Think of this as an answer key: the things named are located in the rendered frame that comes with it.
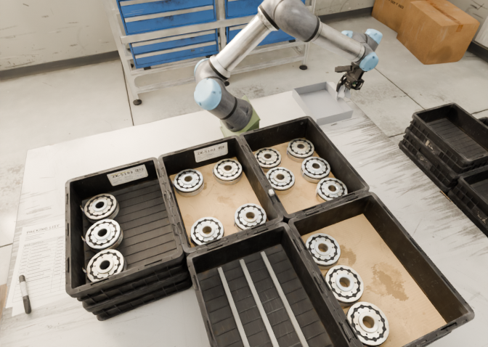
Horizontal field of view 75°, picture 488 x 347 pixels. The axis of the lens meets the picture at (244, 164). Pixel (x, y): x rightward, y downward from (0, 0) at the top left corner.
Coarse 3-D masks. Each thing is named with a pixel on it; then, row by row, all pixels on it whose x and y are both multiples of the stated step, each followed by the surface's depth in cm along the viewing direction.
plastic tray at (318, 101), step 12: (312, 84) 170; (324, 84) 173; (300, 96) 171; (312, 96) 170; (324, 96) 170; (312, 108) 163; (324, 108) 163; (336, 108) 163; (348, 108) 158; (324, 120) 153; (336, 120) 156
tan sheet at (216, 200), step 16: (208, 176) 116; (176, 192) 111; (208, 192) 111; (224, 192) 111; (240, 192) 111; (192, 208) 107; (208, 208) 107; (224, 208) 107; (192, 224) 103; (224, 224) 102
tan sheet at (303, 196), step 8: (280, 144) 127; (280, 152) 124; (288, 160) 121; (288, 168) 118; (296, 168) 118; (296, 176) 116; (328, 176) 116; (296, 184) 113; (304, 184) 113; (312, 184) 113; (296, 192) 111; (304, 192) 111; (312, 192) 111; (280, 200) 109; (288, 200) 109; (296, 200) 109; (304, 200) 108; (312, 200) 108; (288, 208) 106; (296, 208) 106; (304, 208) 106
